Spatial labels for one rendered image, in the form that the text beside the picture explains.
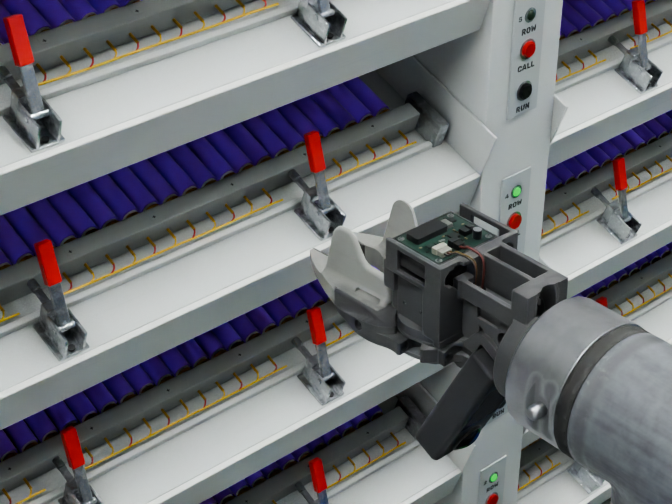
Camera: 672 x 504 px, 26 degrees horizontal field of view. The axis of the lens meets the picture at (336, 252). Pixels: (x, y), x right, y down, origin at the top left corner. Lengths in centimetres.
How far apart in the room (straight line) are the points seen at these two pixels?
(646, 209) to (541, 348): 84
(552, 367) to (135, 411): 55
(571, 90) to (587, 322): 67
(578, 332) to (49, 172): 41
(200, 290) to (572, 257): 53
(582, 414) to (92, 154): 43
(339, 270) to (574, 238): 65
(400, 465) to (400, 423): 5
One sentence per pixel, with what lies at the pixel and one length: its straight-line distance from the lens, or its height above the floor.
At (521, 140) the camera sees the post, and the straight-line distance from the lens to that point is 142.
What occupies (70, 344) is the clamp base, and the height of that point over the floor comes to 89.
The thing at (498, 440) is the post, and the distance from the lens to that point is 164.
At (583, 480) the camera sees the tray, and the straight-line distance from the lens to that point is 188.
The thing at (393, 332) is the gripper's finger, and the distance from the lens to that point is 97.
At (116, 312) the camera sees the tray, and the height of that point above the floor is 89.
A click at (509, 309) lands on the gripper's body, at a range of 91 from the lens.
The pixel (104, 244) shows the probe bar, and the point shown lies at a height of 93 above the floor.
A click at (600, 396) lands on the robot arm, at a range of 85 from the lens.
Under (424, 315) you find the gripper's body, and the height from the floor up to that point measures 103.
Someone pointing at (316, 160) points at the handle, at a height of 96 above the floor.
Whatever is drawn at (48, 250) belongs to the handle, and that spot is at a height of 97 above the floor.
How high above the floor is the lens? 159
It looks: 34 degrees down
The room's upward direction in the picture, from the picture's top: straight up
